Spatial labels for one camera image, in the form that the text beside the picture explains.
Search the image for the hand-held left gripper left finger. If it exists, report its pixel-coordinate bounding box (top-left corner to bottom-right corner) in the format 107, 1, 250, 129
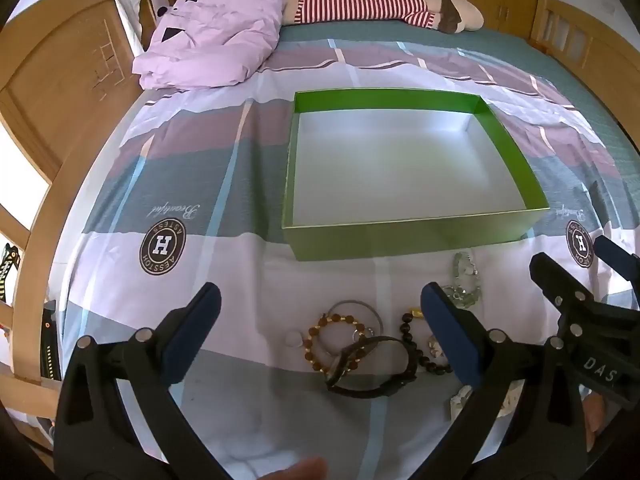
54, 282, 222, 480

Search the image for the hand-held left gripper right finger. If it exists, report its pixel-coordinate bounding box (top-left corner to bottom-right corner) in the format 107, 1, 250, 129
420, 282, 588, 480

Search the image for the brown wooden bead bracelet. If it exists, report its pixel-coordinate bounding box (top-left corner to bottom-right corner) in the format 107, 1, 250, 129
301, 312, 373, 374

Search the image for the person's left hand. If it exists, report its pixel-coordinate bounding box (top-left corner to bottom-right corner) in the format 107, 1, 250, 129
259, 456, 329, 480

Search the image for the person's right hand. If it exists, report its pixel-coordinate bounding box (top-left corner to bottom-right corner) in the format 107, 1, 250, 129
581, 394, 609, 454

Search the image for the thin silver bangle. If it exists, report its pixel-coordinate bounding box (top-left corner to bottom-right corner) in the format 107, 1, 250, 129
327, 299, 384, 356

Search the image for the striped plush toy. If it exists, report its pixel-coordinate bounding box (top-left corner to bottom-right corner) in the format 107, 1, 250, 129
274, 0, 486, 36

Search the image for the wooden footboard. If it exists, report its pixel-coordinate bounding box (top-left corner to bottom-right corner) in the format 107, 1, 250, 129
530, 0, 640, 126

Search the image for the white bead bracelet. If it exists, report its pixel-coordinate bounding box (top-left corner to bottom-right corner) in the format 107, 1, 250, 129
446, 385, 516, 422

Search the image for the green cardboard box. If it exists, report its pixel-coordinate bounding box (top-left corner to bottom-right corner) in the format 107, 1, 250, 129
281, 88, 552, 262

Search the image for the pink quilt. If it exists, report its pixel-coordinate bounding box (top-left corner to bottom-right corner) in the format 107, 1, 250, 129
131, 0, 285, 91

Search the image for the black wrist watch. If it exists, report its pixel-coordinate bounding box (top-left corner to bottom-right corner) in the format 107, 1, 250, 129
325, 335, 419, 401

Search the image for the black and gold bead bracelet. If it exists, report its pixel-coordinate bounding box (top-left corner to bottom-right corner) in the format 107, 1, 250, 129
400, 305, 454, 376

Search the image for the plaid printed bedsheet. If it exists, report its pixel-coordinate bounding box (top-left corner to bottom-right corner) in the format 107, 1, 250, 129
45, 37, 640, 480

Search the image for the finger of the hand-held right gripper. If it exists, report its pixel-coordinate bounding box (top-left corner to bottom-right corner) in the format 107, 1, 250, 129
594, 236, 640, 282
530, 254, 597, 319

